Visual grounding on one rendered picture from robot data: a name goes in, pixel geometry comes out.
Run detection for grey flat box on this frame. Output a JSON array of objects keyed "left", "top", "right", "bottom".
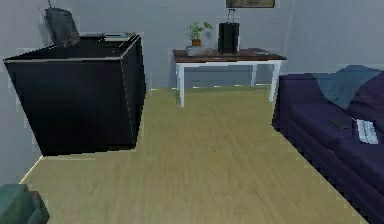
[{"left": 185, "top": 45, "right": 215, "bottom": 57}]

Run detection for white table with brown top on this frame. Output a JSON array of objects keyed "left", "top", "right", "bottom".
[{"left": 172, "top": 47, "right": 287, "bottom": 108}]

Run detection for potted green plant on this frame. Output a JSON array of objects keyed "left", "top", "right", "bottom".
[{"left": 183, "top": 20, "right": 214, "bottom": 47}]

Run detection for black suitcase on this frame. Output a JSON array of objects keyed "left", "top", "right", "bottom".
[{"left": 217, "top": 8, "right": 241, "bottom": 55}]

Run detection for grey book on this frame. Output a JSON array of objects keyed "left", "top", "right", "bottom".
[{"left": 103, "top": 32, "right": 132, "bottom": 43}]

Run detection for black cabinet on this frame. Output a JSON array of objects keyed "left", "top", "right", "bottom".
[{"left": 3, "top": 33, "right": 147, "bottom": 157}]

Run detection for dark purple sofa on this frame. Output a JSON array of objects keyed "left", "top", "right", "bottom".
[{"left": 271, "top": 65, "right": 384, "bottom": 224}]

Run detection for blue blanket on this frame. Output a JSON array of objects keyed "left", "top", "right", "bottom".
[{"left": 311, "top": 65, "right": 384, "bottom": 110}]

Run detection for grey laptop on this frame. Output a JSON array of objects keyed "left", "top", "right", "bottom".
[{"left": 43, "top": 6, "right": 106, "bottom": 48}]

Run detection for white remote control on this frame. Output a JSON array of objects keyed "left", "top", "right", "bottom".
[{"left": 355, "top": 118, "right": 380, "bottom": 145}]

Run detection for framed wall picture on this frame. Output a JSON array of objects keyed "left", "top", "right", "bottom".
[{"left": 225, "top": 0, "right": 276, "bottom": 9}]

